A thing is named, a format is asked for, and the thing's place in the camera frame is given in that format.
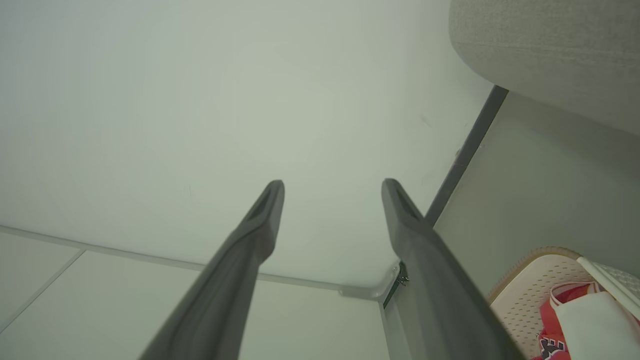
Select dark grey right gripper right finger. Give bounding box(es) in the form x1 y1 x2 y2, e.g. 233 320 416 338
381 178 526 360

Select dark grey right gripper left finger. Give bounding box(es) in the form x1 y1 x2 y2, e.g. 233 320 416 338
137 179 286 360

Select red shirt white striped cuffs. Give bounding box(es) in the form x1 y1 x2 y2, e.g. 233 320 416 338
532 282 640 360

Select white garment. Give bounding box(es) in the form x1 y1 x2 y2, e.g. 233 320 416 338
550 284 640 360

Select cream perforated laundry basket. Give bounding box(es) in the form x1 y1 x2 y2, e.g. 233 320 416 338
487 246 640 360

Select black baseboard strip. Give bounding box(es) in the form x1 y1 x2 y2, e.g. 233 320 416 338
424 85 510 227

